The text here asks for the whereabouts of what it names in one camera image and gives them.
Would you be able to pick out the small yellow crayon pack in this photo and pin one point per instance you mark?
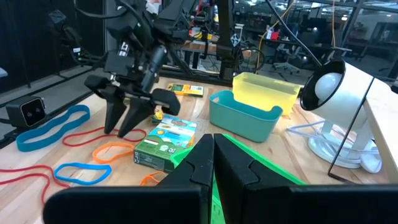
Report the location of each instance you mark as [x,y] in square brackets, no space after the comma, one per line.
[158,117]

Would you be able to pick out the long red rubber band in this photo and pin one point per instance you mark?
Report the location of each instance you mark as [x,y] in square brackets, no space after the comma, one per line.
[65,143]
[31,167]

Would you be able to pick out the wooden shelf riser black legs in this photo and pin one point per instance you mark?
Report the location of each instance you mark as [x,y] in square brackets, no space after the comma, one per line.
[385,124]

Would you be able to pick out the grey office chair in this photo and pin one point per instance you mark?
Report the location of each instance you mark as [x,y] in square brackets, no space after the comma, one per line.
[284,67]

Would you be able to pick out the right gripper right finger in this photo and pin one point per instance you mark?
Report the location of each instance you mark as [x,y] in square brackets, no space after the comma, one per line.
[236,180]

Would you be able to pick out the green slotted plastic basket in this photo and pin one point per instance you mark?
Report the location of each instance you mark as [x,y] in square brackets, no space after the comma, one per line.
[178,159]

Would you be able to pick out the green and blue card box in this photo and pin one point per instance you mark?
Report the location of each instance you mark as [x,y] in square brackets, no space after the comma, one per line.
[168,137]

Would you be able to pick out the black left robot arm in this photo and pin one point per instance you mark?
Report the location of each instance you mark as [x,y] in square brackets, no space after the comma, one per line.
[130,21]

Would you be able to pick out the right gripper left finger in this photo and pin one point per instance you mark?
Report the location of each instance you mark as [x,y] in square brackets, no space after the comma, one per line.
[192,174]

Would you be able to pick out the black cube table camera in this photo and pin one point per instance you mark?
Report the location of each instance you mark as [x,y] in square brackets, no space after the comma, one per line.
[28,112]

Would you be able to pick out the yellow translucent plastic bin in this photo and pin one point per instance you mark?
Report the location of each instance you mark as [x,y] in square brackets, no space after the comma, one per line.
[264,93]

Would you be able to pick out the teal plastic bin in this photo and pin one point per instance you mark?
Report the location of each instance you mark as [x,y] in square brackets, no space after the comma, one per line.
[242,124]

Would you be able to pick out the small orange rubber band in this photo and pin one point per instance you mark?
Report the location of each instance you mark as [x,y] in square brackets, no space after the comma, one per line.
[152,173]

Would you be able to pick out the wide blue rubber band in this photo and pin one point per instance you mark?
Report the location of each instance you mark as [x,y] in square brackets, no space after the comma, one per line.
[31,140]

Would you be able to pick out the yellow crayon box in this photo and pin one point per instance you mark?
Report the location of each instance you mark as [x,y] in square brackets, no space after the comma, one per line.
[186,90]

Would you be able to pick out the white desk lamp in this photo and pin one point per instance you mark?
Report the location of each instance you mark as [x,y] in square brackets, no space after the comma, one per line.
[348,99]

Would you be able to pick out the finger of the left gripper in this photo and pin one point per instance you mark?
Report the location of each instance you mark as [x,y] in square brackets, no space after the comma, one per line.
[136,113]
[113,112]

